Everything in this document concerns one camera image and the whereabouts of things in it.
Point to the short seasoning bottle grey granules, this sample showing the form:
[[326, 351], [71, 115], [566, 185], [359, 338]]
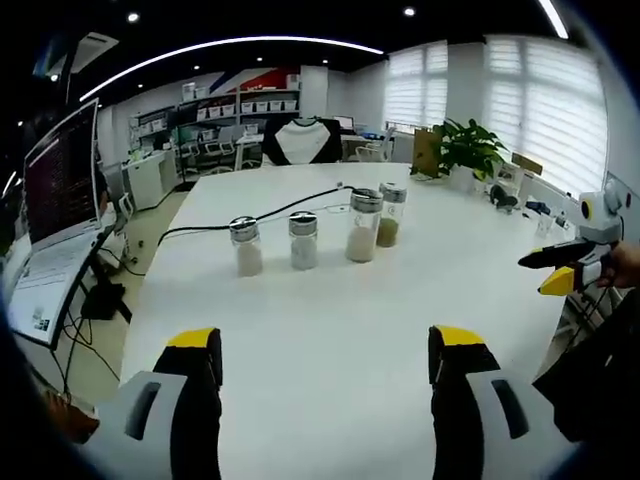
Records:
[[302, 242]]

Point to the storage shelf with white bins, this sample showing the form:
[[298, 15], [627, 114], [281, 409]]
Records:
[[220, 107]]

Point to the open laptop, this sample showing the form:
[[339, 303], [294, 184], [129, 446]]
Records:
[[55, 220]]

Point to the chair with black white shirt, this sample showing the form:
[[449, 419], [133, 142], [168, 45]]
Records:
[[302, 141]]

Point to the white office chair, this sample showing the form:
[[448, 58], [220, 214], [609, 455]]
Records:
[[379, 145]]

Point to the white office cabinet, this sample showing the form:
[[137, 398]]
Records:
[[150, 177]]

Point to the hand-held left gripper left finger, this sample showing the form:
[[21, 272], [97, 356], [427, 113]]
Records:
[[165, 400]]

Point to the brown cardboard box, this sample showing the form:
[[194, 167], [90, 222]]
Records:
[[424, 150]]

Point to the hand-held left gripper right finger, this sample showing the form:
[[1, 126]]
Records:
[[475, 400]]

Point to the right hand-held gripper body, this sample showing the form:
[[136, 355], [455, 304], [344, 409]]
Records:
[[602, 215]]

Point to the tall seasoning bottle white powder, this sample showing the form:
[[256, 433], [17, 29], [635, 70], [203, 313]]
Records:
[[363, 225]]

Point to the person's right hand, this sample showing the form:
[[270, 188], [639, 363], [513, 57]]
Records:
[[622, 265]]

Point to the green potted plant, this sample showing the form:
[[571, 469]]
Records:
[[467, 147]]

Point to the tall seasoning bottle green seasoning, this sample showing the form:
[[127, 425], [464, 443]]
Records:
[[390, 216]]

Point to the short seasoning bottle white powder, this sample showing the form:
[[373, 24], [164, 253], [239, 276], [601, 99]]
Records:
[[246, 247]]

